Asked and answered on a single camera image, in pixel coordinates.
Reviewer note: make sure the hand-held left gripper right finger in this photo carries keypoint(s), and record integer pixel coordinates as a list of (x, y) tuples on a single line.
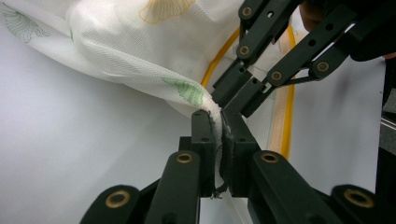
[(239, 146)]

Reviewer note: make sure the leaf print mesh laundry bag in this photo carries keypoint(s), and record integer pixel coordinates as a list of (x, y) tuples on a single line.
[(130, 46)]

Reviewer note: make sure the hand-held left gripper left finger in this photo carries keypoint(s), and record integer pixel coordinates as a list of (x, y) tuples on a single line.
[(200, 146)]

